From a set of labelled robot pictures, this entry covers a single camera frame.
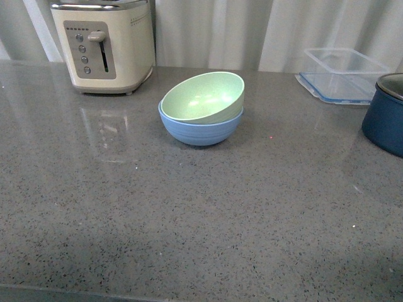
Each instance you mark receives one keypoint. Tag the blue saucepan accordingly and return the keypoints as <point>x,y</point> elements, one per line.
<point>382,124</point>

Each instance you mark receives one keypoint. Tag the blue bowl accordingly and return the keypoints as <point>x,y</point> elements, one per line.
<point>198,134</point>

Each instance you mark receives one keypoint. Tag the green bowl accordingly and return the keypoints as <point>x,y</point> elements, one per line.
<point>207,98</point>

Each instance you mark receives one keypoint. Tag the clear plastic food container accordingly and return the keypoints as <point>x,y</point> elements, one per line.
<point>341,75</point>

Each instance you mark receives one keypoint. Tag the cream toaster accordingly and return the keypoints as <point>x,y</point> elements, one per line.
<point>108,46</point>

